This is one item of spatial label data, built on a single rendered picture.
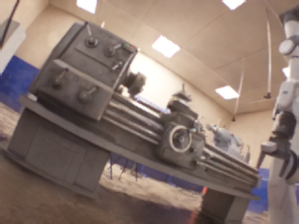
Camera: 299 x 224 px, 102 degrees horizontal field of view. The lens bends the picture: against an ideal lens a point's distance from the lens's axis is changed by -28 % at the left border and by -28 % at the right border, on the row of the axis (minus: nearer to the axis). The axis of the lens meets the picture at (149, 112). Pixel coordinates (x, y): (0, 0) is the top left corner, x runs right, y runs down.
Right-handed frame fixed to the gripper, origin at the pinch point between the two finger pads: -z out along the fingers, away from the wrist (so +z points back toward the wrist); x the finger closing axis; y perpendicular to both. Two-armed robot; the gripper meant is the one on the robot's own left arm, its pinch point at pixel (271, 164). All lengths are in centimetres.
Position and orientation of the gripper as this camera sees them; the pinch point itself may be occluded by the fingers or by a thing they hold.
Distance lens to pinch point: 65.0
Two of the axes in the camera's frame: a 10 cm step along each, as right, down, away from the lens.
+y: -8.6, -4.5, -2.5
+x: -2.6, -0.5, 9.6
